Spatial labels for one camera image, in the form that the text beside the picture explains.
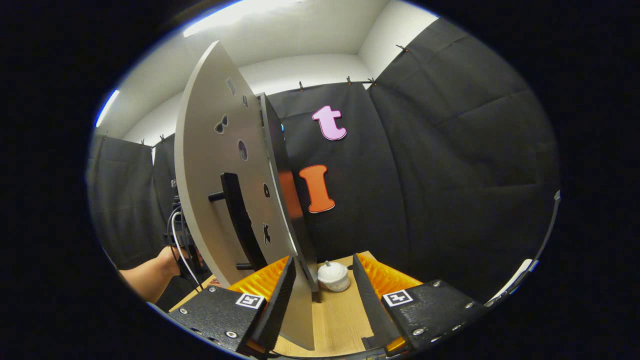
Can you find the white lidded ceramic pot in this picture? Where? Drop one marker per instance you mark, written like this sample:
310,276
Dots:
334,277

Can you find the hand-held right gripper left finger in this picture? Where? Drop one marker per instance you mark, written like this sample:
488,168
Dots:
280,305

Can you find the grey cabinet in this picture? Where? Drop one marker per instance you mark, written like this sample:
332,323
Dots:
295,225

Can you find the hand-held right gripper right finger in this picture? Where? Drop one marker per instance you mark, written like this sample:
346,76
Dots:
370,305

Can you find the grey curved strip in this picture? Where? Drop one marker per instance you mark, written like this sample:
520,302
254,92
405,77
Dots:
515,280

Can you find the black backdrop cloth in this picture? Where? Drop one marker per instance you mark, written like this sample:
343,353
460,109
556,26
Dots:
450,175

